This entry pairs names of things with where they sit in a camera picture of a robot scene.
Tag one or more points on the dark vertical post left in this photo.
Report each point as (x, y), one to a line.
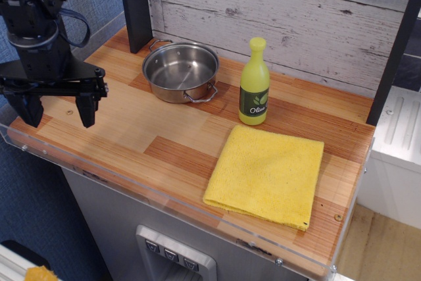
(138, 23)

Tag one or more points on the silver dispenser panel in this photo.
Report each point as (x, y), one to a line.
(165, 258)

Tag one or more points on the dark vertical post right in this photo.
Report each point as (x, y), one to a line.
(397, 51)

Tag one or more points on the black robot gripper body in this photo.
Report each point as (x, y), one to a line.
(46, 65)

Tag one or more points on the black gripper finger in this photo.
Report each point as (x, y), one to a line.
(87, 106)
(28, 107)

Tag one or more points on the white appliance at right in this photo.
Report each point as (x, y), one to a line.
(391, 182)

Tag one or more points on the stainless steel pot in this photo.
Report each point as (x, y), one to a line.
(182, 72)

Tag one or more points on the yellow towel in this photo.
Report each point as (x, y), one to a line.
(266, 175)

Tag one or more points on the clear acrylic counter guard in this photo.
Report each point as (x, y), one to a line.
(171, 167)

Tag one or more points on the yellow object bottom left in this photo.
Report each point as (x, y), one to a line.
(40, 274)

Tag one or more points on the yellow olive oil bottle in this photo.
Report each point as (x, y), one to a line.
(254, 86)

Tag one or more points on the dark vertical post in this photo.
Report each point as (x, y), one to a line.
(138, 23)
(397, 51)

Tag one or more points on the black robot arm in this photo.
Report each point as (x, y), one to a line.
(39, 11)

